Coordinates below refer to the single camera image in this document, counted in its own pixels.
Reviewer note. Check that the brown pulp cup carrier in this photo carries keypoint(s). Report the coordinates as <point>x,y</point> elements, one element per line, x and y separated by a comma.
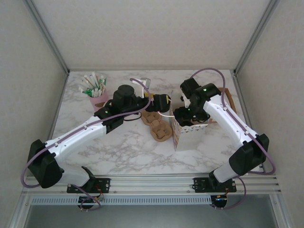
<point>161,131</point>

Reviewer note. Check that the white patterned paper gift bag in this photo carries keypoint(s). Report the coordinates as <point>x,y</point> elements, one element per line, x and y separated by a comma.
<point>190,140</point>

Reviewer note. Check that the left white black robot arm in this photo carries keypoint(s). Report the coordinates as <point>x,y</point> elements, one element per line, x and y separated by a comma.
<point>45,166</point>

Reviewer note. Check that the pink stick holder cup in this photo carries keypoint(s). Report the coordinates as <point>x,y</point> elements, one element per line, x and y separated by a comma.
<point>99,99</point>

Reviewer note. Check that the brown cardboard tray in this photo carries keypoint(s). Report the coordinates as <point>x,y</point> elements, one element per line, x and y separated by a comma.
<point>231,99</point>

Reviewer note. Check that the green white stick packet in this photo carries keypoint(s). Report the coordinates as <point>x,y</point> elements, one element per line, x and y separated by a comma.
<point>86,91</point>
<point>103,82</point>

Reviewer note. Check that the white paper stick packet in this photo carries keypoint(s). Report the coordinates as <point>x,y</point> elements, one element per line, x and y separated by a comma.
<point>95,79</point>
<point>88,80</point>
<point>96,92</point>

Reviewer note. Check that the black controller board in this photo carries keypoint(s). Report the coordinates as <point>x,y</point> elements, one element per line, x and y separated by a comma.
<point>221,202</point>
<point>86,200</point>

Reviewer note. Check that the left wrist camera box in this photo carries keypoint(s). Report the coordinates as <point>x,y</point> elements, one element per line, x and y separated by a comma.
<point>146,83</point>

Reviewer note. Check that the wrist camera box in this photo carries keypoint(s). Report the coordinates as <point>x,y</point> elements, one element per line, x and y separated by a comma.
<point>186,102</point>
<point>146,83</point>

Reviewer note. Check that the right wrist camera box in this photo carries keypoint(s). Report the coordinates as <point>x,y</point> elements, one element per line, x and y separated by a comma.
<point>186,102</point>

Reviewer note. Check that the thin aluminium rear rail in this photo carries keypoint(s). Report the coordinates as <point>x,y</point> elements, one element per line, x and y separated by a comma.
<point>152,69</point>

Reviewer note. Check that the left aluminium side rail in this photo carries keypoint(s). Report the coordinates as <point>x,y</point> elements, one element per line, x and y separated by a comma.
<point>54,118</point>

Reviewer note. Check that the right aluminium frame post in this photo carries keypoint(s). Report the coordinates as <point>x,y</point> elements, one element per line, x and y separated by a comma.
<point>256,35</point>

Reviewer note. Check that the aluminium frame post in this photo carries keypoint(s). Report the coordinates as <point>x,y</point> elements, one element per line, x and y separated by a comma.
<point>256,35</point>
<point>47,35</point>

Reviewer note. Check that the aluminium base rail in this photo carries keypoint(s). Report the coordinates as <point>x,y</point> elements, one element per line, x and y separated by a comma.
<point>152,184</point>

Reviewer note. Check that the left black mount plate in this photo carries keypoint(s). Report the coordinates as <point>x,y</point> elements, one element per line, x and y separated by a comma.
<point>104,184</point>

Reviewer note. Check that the black mount plate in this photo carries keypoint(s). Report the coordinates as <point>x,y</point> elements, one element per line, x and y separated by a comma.
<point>104,184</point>
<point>202,185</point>

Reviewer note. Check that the right black mount plate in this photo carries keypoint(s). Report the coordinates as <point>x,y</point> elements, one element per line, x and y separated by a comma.
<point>202,185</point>

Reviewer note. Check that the left aluminium frame post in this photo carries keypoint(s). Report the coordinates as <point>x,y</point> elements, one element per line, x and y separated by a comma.
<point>47,35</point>

